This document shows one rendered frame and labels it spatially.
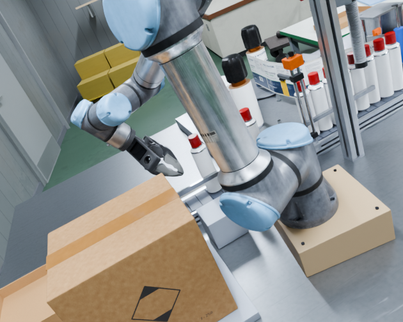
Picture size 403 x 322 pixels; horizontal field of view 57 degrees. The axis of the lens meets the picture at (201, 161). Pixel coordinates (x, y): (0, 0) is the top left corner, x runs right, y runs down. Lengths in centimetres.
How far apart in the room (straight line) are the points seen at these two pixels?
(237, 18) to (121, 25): 527
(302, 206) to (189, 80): 41
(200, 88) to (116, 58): 636
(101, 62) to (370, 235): 643
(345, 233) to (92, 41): 741
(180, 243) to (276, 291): 29
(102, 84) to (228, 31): 235
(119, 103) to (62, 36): 714
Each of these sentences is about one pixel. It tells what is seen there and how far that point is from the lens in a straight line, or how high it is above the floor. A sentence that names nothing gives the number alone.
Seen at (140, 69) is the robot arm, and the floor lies 134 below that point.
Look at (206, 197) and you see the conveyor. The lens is 120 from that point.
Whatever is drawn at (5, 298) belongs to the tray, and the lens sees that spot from 144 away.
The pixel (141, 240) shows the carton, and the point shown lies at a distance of 73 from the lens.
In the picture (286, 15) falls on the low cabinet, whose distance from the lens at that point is 613.
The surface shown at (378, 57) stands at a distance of 141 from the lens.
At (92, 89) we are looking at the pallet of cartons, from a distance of 677.
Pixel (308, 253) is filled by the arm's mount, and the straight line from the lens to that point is 88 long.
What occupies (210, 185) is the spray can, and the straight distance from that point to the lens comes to 118.
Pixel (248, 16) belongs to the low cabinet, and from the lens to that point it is 592.
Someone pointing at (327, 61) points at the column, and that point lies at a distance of 111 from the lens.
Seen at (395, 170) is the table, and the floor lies 83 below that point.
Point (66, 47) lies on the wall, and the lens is 807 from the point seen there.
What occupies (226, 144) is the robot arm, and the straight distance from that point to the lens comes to 67.
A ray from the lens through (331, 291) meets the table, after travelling 89.
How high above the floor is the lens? 152
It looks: 27 degrees down
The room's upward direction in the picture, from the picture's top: 24 degrees counter-clockwise
